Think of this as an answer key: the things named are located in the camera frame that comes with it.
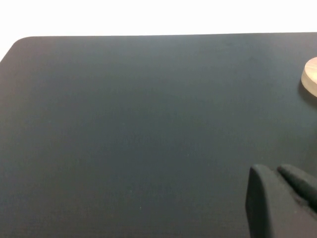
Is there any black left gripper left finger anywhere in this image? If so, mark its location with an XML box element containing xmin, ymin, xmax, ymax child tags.
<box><xmin>245</xmin><ymin>164</ymin><xmax>317</xmax><ymax>238</ymax></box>

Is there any wooden headphone stand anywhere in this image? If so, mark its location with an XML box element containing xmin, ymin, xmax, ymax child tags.
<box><xmin>300</xmin><ymin>57</ymin><xmax>317</xmax><ymax>98</ymax></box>

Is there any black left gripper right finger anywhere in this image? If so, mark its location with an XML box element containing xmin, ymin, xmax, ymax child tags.
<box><xmin>276</xmin><ymin>164</ymin><xmax>317</xmax><ymax>212</ymax></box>

